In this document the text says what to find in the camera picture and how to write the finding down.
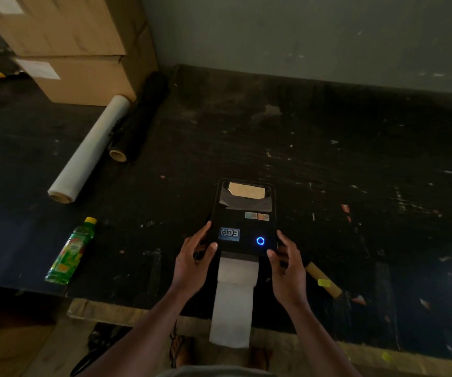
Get person's right hand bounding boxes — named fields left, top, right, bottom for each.
left=266, top=230, right=309, bottom=311

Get person's left hand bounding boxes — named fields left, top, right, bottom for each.
left=169, top=220, right=219, bottom=301

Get brown cardboard core tube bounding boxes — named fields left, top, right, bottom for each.
left=305, top=261, right=343, bottom=299

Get white label paper roll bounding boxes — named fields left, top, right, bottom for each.
left=209, top=257, right=259, bottom=349

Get black printer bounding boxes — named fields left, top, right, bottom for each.
left=202, top=178, right=278, bottom=263

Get person's left forearm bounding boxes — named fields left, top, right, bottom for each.
left=78, top=284, right=189, bottom=377

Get person's right forearm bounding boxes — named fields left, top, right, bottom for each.
left=287, top=300, right=362, bottom=377

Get person's left foot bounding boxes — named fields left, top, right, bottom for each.
left=169, top=335, right=195, bottom=370

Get person's foot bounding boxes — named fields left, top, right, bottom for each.
left=249, top=347, right=274, bottom=372
left=169, top=335, right=195, bottom=370

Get person's right foot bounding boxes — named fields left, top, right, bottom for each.
left=249, top=347, right=274, bottom=372

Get person's grey shorts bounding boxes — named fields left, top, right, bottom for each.
left=157, top=364, right=278, bottom=377

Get white film roll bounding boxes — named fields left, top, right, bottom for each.
left=48, top=94, right=132, bottom=204

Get black film roll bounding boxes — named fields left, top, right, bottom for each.
left=107, top=71, right=168, bottom=163

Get black object under table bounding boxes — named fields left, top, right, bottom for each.
left=70, top=322, right=132, bottom=377

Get green drink bottle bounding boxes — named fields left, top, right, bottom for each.
left=45, top=217, right=97, bottom=286

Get cardboard box with white label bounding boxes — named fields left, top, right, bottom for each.
left=13, top=23, right=159, bottom=107

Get large cardboard box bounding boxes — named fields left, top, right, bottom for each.
left=0, top=0, right=148, bottom=58

